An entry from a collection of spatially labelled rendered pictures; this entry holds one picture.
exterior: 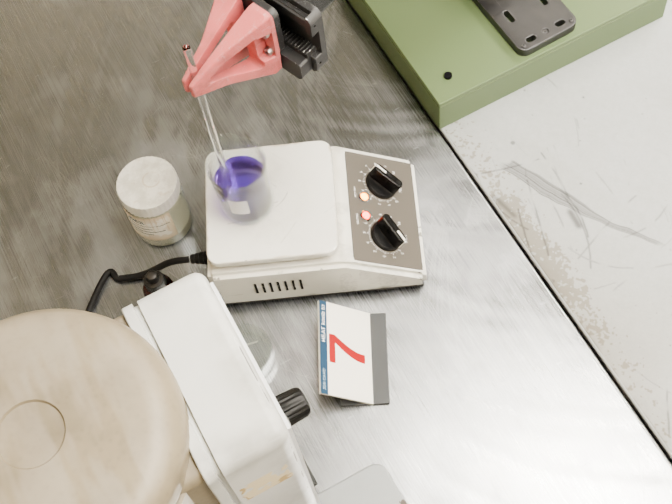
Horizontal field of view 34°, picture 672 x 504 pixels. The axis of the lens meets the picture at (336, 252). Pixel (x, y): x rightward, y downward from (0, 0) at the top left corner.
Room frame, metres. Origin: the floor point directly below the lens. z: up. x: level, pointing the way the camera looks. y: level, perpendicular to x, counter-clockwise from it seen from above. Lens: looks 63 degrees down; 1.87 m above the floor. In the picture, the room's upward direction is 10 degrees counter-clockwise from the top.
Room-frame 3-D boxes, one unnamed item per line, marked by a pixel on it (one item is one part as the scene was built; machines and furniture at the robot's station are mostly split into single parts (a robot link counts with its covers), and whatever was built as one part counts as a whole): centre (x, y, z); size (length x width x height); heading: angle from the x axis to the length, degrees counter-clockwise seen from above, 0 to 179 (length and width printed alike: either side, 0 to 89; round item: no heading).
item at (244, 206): (0.52, 0.07, 1.02); 0.06 x 0.05 x 0.08; 15
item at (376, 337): (0.38, 0.00, 0.92); 0.09 x 0.06 x 0.04; 172
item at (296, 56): (0.53, 0.05, 1.19); 0.09 x 0.07 x 0.07; 130
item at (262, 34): (0.54, 0.06, 1.19); 0.09 x 0.07 x 0.07; 130
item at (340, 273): (0.51, 0.03, 0.94); 0.22 x 0.13 x 0.08; 85
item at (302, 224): (0.51, 0.05, 0.98); 0.12 x 0.12 x 0.01; 85
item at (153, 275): (0.47, 0.17, 0.94); 0.03 x 0.03 x 0.07
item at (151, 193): (0.56, 0.16, 0.94); 0.06 x 0.06 x 0.08
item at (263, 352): (0.40, 0.10, 0.91); 0.06 x 0.06 x 0.02
